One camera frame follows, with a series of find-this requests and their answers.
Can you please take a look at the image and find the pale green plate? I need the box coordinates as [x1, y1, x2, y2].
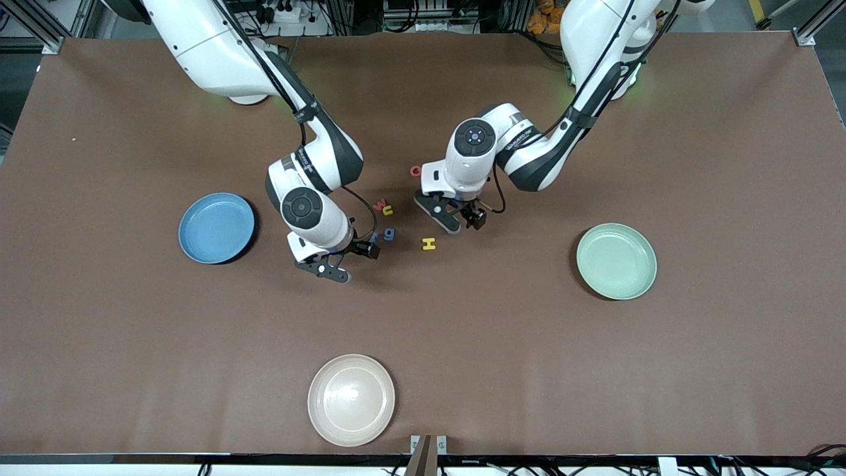
[576, 223, 658, 301]

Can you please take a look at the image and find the beige plate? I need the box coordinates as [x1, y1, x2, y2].
[307, 354, 397, 448]

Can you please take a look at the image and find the blue plate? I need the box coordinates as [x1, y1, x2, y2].
[178, 192, 256, 265]

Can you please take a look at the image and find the bag of orange items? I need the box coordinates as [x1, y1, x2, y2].
[527, 0, 562, 34]

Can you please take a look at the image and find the black equipment rack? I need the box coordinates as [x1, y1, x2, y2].
[382, 0, 480, 34]

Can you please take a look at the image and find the white power strip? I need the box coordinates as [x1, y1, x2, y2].
[254, 0, 331, 37]

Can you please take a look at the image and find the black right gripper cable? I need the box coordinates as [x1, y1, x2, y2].
[210, 0, 377, 244]

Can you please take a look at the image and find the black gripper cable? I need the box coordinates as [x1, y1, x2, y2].
[486, 0, 638, 214]
[210, 0, 377, 244]

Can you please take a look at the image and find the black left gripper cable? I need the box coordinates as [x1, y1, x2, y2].
[486, 0, 638, 214]

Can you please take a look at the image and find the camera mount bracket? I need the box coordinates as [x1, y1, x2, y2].
[404, 434, 448, 476]

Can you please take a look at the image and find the aluminium frame post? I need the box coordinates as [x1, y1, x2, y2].
[63, 0, 110, 39]

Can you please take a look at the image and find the aluminium corner bracket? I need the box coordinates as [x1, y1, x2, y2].
[793, 0, 846, 47]

